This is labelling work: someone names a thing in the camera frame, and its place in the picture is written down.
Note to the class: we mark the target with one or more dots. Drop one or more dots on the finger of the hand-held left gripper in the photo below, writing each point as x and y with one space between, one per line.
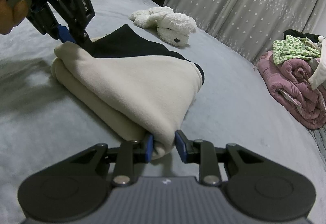
66 34
76 29

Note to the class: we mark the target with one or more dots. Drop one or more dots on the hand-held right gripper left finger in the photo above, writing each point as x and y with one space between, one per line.
149 147

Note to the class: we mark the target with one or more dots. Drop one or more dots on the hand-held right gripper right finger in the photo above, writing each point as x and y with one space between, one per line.
179 146

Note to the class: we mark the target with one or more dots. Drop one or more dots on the cream and black sweatshirt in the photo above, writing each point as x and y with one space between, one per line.
132 86

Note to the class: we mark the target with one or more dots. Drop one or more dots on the person's left hand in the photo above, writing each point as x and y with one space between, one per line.
10 15

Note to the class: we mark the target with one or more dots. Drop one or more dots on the white plush dog toy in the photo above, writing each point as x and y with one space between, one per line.
173 25

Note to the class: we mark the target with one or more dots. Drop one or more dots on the purple folded quilt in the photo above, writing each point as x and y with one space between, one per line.
293 86

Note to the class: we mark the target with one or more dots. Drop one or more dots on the grey quilted blanket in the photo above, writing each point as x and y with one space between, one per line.
319 139

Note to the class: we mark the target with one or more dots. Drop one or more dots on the green patterned cloth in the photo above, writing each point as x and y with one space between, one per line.
293 50

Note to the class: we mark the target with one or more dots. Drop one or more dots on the cream garment on pile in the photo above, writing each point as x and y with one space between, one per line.
318 73

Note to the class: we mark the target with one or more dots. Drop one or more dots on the black garment on pile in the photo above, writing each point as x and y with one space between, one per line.
305 35

